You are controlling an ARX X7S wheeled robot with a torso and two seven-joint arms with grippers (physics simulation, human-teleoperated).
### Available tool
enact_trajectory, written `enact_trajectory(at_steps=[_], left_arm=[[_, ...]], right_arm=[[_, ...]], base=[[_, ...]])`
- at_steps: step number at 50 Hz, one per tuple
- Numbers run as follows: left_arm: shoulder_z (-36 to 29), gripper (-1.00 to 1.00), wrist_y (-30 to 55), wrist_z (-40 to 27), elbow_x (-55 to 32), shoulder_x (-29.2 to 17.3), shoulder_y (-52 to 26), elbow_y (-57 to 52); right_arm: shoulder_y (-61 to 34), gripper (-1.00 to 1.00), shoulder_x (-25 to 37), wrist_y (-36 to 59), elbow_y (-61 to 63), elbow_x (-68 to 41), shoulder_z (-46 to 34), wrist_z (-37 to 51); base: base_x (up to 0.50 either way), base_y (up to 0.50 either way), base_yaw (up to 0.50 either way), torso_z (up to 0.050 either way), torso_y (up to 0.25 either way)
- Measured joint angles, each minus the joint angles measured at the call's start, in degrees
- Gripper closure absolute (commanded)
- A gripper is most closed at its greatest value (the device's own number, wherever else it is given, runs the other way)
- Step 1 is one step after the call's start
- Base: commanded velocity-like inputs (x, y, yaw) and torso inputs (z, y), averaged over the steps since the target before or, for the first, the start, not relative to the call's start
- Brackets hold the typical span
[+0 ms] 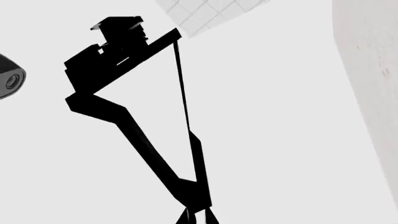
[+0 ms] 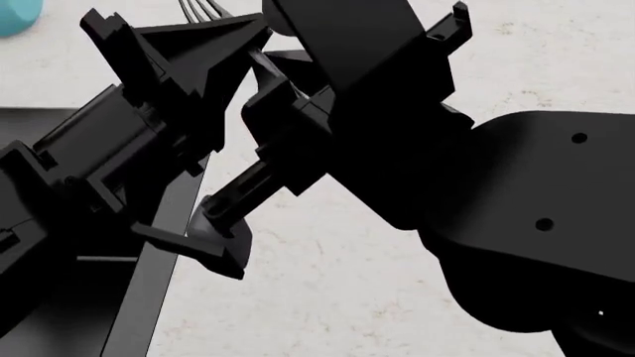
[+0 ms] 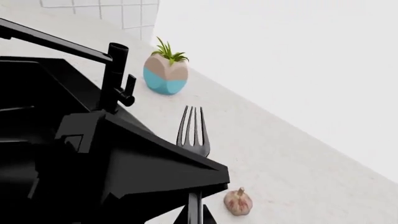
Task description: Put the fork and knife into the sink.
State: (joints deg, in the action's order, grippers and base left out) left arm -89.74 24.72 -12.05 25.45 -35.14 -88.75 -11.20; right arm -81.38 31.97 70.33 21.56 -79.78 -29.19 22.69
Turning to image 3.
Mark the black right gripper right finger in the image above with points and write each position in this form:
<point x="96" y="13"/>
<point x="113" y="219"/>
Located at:
<point x="209" y="218"/>

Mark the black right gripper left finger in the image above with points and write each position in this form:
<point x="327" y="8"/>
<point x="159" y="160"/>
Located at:
<point x="194" y="210"/>

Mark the black metal fork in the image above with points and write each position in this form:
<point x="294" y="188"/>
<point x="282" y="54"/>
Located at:
<point x="193" y="147"/>

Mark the black kitchen sink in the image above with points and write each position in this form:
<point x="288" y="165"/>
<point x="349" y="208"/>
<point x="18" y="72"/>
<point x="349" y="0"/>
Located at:
<point x="37" y="88"/>

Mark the garlic bulb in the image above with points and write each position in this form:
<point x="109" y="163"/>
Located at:
<point x="238" y="202"/>

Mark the plant in blue beige pot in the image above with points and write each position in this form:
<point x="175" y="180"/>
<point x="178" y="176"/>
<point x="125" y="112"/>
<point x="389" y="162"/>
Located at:
<point x="164" y="77"/>

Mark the black kitchen faucet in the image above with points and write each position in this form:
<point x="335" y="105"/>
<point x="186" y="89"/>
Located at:
<point x="115" y="77"/>

